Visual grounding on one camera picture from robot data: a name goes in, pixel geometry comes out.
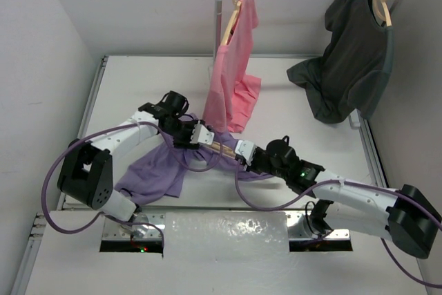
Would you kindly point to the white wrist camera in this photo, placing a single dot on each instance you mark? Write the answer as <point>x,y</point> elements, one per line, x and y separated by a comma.
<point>202,135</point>
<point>245,151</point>

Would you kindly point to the wooden hanger under pink shirt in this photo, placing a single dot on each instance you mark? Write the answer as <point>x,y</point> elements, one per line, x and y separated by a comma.
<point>231,23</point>

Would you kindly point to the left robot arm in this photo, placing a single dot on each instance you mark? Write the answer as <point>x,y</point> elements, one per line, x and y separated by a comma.
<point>87,170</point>

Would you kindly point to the white foreground board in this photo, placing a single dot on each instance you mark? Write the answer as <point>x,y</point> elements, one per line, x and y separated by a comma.
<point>215,253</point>

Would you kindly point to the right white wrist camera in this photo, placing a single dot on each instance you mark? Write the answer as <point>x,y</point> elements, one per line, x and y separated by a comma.
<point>245,151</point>

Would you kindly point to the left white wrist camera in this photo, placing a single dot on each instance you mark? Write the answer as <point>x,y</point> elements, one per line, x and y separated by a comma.
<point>202,135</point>

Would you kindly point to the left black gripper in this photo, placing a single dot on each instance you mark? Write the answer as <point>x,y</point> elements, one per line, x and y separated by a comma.
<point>185,143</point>

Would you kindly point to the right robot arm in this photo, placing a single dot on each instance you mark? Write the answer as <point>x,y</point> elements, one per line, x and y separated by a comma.
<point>402,216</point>

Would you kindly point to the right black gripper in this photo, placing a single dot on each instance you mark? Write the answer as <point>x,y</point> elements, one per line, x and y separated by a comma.
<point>251,168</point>

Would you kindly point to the dark grey t shirt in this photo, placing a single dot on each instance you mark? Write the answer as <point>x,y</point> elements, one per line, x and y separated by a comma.
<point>354,70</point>

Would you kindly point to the pink t shirt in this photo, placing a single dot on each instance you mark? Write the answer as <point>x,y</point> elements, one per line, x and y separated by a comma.
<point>233,94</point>

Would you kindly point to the purple t shirt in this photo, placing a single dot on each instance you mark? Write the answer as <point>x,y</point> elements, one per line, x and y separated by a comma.
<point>162,170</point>

